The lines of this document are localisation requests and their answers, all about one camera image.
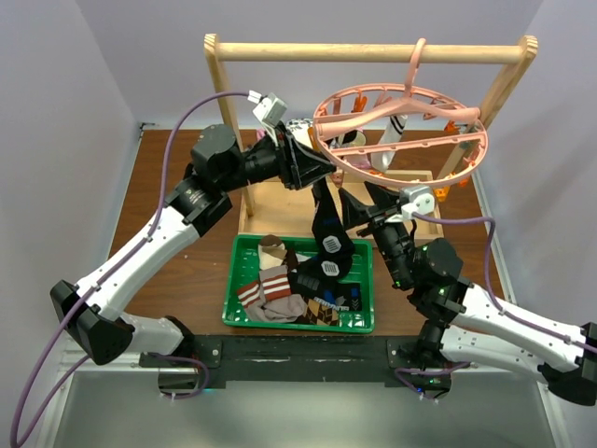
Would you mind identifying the pink round clip hanger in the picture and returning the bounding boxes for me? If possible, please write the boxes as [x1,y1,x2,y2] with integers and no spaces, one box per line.
[309,38,489,194]

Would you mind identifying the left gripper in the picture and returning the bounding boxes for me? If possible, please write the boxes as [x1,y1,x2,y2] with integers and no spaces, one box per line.
[219,120,336,192]

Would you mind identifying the brown and cream sock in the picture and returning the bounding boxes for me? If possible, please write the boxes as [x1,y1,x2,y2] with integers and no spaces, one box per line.
[257,234,299,271]

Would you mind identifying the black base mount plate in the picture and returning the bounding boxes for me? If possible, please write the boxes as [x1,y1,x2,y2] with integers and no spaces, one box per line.
[138,332,471,390]

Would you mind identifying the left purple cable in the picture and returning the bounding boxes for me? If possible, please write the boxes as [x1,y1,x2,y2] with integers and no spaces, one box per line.
[8,90,256,448]

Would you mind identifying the brown argyle sock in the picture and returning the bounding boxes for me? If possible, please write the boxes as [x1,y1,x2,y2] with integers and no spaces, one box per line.
[301,299,340,327]

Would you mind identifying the black sock with blue logo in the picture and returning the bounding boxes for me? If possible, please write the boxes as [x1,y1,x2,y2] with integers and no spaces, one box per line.
[287,255,353,301]

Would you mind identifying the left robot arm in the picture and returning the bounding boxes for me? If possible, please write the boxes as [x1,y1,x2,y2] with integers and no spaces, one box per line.
[50,123,335,366]

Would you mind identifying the green plastic tray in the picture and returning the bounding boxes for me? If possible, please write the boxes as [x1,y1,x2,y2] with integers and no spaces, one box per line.
[222,234,374,333]

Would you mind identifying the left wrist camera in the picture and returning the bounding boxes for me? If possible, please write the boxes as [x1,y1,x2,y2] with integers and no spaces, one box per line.
[247,91,287,138]

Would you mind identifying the wooden hanging rack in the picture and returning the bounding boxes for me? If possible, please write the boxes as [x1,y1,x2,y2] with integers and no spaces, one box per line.
[202,32,539,237]

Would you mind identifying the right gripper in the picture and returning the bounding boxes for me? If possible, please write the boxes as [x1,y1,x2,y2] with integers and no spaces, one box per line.
[337,179,414,287]

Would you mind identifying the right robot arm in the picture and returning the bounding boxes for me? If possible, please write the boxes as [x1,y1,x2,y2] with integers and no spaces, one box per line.
[339,182,596,406]

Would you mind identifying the grey sock with red stripes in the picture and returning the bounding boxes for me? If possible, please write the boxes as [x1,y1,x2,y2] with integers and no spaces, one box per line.
[235,265,306,324]

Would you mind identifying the floral ceramic plate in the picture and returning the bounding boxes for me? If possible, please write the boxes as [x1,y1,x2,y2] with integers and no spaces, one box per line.
[285,119,312,147]

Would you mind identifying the pink cloth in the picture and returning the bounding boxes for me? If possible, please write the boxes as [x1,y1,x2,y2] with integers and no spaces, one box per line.
[290,126,371,169]

